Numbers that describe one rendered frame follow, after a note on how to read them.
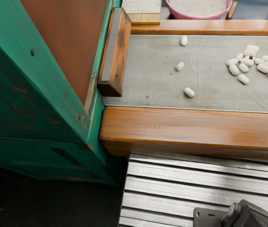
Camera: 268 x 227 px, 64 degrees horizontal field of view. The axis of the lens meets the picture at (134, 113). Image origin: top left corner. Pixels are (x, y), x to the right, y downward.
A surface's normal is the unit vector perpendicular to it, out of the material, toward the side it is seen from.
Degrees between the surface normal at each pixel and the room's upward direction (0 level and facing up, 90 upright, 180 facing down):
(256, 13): 0
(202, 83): 0
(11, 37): 90
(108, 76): 0
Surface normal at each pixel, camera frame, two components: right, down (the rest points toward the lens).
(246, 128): -0.07, -0.43
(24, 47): 0.99, 0.05
